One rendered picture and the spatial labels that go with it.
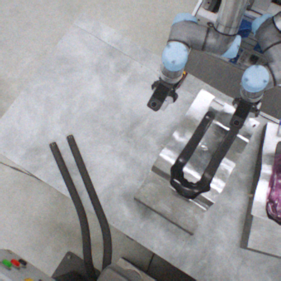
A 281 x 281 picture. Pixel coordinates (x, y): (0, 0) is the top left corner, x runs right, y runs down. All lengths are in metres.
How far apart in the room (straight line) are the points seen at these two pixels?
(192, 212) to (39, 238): 1.13
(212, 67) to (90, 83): 0.94
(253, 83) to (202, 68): 1.21
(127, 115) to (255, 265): 0.76
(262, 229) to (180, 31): 0.76
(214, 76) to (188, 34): 1.16
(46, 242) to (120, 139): 0.98
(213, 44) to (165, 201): 0.61
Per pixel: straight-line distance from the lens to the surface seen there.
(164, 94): 1.46
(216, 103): 1.74
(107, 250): 1.53
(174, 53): 1.31
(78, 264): 2.47
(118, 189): 1.69
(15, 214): 2.56
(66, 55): 1.87
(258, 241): 1.63
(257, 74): 1.34
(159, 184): 1.63
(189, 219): 1.63
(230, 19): 1.34
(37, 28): 2.89
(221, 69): 2.54
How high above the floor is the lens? 2.47
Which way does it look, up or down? 75 degrees down
